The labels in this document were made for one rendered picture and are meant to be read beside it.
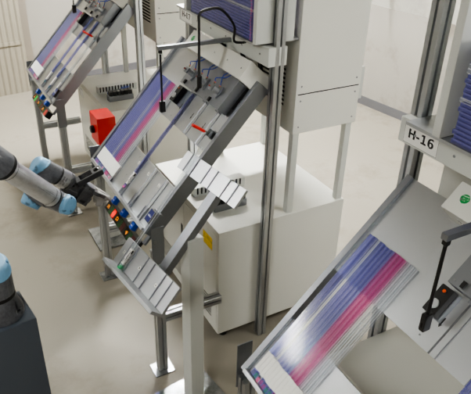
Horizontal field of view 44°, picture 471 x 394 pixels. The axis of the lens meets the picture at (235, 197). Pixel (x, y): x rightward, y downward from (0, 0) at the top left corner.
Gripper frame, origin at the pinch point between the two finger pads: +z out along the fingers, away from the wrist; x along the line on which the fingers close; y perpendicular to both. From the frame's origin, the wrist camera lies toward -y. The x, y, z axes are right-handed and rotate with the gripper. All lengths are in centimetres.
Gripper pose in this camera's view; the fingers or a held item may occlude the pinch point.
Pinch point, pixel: (109, 197)
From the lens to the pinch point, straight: 246.8
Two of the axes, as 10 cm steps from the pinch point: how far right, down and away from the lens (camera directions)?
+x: 4.8, 4.6, -7.5
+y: -6.1, 7.9, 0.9
